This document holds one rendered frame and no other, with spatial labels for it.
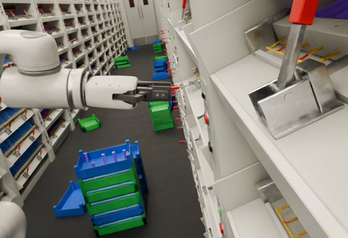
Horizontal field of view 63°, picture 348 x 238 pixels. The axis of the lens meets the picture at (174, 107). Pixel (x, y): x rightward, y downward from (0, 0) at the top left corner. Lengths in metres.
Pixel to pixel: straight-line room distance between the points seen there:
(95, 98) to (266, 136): 0.45
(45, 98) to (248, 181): 0.41
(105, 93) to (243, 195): 0.32
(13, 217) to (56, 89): 0.55
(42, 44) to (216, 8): 0.36
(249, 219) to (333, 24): 0.25
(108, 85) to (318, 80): 0.45
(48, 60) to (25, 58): 0.04
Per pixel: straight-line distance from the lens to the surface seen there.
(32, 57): 0.59
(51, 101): 0.61
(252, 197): 0.41
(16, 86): 0.63
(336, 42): 0.22
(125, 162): 1.60
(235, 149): 0.37
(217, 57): 0.32
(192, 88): 0.88
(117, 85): 0.57
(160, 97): 0.58
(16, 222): 1.06
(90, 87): 0.58
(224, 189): 0.39
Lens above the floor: 1.20
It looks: 20 degrees down
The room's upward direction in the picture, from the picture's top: 10 degrees counter-clockwise
